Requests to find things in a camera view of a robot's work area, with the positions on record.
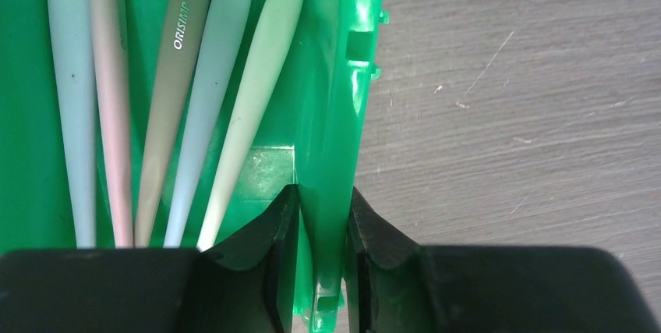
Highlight light blue toothbrush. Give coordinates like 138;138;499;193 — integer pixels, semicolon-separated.
47;0;97;249

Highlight pale blue toothbrush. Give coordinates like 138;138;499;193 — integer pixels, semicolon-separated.
164;0;252;248

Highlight pink toothbrush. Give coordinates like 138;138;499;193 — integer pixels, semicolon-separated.
90;0;134;248

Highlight green compartment bin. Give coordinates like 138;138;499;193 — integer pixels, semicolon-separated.
1;0;388;332

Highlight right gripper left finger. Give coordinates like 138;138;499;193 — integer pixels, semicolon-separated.
175;184;300;332

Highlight beige toothbrush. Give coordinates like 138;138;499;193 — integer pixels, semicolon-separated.
134;0;210;247

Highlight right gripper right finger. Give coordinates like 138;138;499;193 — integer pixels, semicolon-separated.
345;188;444;332

